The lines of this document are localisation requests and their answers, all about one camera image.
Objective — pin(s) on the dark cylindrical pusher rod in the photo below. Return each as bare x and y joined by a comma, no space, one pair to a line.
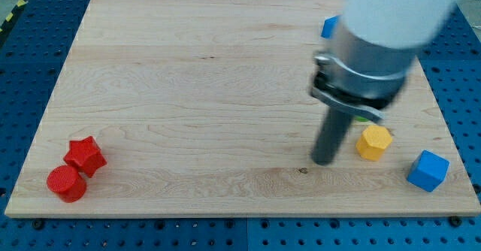
334,128

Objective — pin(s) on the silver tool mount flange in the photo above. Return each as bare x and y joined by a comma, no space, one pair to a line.
358,77

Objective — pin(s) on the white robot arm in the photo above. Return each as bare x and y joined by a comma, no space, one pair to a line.
402,24

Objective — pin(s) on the blue triangle block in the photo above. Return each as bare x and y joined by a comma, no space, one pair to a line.
329,27

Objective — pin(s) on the green block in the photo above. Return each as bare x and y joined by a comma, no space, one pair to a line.
361,119

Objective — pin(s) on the yellow hexagon block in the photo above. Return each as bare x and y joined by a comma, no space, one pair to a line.
373,142

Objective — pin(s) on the blue cube block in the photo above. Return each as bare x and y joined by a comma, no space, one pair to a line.
428,171

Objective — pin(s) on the wooden board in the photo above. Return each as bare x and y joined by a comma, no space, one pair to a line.
202,109

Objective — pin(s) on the red star block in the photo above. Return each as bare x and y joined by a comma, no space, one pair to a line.
85,155

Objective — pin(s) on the red cylinder block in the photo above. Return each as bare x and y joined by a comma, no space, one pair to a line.
66,182

